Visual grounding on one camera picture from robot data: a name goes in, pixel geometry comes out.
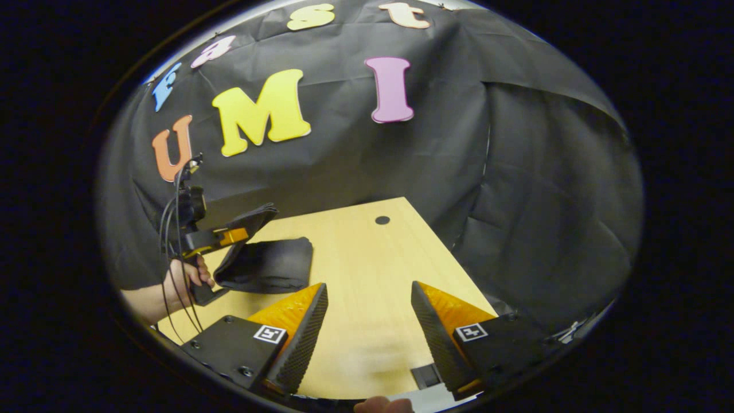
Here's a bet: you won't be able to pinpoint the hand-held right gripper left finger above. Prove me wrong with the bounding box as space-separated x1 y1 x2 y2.
182 281 329 402

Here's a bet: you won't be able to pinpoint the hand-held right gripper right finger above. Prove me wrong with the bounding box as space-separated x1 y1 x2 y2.
410 280 560 402

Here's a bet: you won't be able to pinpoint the dark grey jeans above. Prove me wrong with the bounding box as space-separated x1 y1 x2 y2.
213 215 314 295

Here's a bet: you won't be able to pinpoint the black table clamp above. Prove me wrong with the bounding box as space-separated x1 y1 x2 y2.
411 363 443 392

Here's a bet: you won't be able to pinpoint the black backdrop cloth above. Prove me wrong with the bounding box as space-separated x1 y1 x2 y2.
96 0 644 333

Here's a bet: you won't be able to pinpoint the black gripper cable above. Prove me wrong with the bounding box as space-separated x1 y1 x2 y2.
159 154 205 333

